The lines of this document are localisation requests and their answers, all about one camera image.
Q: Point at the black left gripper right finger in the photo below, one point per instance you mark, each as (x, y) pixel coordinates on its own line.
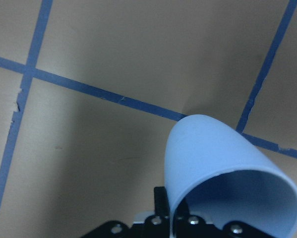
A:
(188, 225)

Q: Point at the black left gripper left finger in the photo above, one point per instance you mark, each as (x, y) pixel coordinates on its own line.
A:
(155, 225)

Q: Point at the light blue plastic cup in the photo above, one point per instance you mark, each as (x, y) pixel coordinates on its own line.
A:
(222, 176)

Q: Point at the brown paper table cover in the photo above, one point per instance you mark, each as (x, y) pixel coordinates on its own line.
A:
(90, 89)

